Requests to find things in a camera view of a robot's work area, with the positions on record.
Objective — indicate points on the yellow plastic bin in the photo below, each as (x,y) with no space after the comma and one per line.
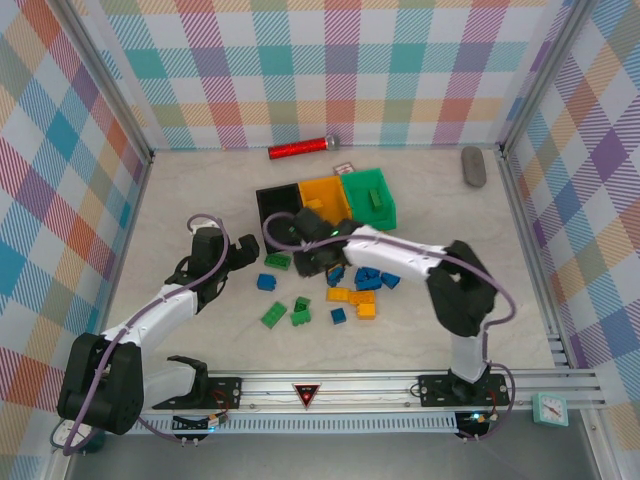
(325,192)

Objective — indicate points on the mint square clock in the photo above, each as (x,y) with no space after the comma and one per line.
(550,409)

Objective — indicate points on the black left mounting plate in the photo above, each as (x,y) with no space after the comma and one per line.
(225,390)

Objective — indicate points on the green plastic bin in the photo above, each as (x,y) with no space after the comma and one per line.
(360,200)

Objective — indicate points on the green small lego brick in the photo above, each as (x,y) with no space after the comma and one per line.
(301,318)
(301,303)
(376,199)

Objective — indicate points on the black plastic bin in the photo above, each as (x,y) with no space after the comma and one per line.
(275,200)

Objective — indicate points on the yellow lego brick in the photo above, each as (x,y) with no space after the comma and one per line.
(367,312)
(340,294)
(362,298)
(314,202)

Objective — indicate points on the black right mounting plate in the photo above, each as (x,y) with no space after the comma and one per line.
(435,390)

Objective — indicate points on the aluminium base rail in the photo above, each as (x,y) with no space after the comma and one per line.
(360,387)

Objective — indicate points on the black red triangle badge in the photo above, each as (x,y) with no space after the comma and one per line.
(306,395)

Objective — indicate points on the aluminium frame post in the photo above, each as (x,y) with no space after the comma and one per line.
(545,75)
(112,80)

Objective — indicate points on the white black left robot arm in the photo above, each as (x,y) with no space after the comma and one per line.
(160,315)

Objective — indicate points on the red glitter toy microphone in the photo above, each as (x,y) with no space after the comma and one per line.
(295,149)

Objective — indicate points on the grey oval stone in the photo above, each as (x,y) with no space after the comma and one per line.
(473,167)

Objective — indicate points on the black mounting plate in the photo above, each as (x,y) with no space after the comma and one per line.
(225,390)
(435,390)

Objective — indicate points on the green long lego brick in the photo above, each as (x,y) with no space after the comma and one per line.
(277,261)
(273,315)

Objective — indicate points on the small electronics board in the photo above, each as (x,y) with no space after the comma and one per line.
(200,424)
(477,420)

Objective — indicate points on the small printed card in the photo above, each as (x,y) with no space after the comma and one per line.
(344,168)

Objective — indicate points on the aluminium side bar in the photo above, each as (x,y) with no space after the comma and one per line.
(531,250)

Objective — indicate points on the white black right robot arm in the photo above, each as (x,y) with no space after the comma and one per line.
(390,255)

